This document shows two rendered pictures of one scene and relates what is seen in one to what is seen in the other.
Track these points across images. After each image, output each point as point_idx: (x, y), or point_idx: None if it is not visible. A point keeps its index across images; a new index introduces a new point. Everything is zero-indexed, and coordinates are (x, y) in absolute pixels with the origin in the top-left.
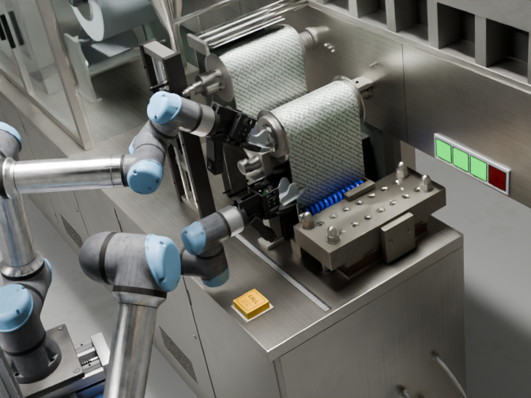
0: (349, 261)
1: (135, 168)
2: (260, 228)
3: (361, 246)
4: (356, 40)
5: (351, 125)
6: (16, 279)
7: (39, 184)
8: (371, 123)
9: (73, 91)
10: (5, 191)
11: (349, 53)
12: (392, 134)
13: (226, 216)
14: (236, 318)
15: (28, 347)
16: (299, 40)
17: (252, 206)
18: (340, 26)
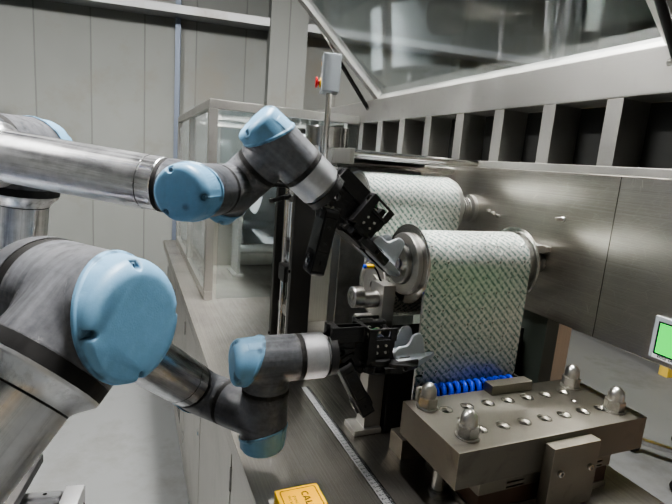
0: (484, 486)
1: (173, 164)
2: (353, 385)
3: (510, 464)
4: (538, 193)
5: (515, 287)
6: None
7: (22, 161)
8: (532, 309)
9: (211, 236)
10: None
11: (521, 213)
12: (565, 323)
13: (307, 341)
14: None
15: None
16: (460, 193)
17: (351, 344)
18: (516, 180)
